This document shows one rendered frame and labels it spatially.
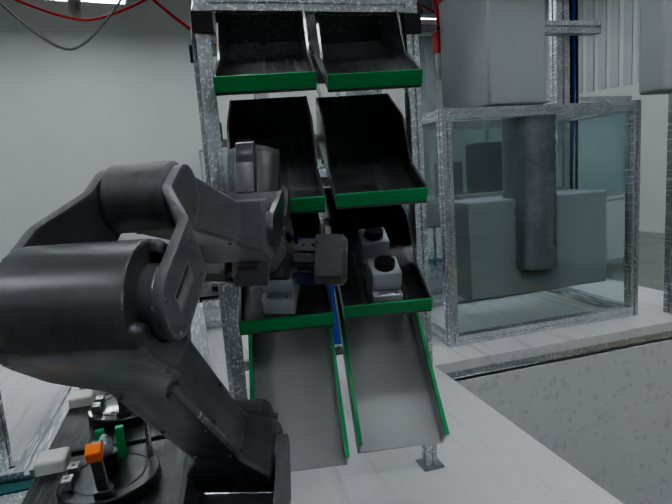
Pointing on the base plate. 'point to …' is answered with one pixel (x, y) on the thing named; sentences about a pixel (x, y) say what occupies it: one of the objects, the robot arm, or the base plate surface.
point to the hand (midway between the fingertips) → (278, 264)
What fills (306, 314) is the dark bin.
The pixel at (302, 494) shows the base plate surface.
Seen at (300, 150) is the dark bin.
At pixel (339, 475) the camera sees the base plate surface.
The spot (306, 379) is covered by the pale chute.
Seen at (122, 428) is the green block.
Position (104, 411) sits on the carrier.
